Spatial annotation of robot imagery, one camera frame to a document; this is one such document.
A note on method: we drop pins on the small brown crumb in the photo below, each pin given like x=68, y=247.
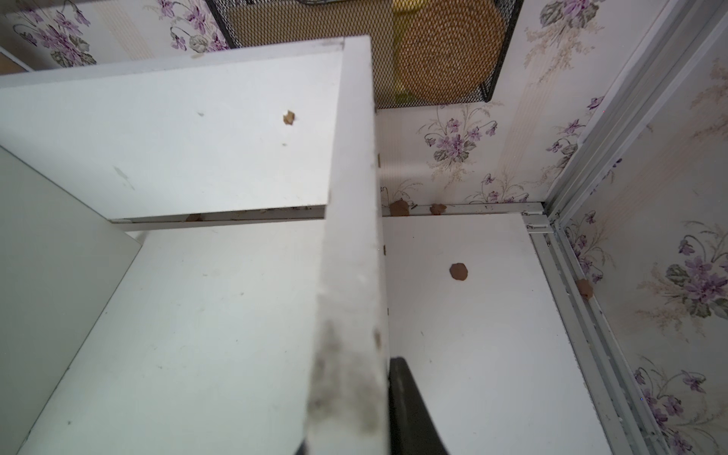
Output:
x=459, y=272

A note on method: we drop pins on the white wooden bookshelf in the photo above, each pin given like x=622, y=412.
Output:
x=191, y=256

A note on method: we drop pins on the larger brown crumb by wall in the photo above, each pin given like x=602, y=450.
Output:
x=399, y=208

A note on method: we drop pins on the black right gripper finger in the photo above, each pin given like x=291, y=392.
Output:
x=412, y=431

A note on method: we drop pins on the yellow woven mat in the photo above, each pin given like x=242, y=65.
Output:
x=407, y=6

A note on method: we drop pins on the black mesh basket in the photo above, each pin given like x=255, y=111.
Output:
x=264, y=23

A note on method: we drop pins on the brown crumb on rail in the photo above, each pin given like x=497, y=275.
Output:
x=585, y=289

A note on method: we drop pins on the round brown woven coaster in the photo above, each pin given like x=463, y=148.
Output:
x=449, y=49

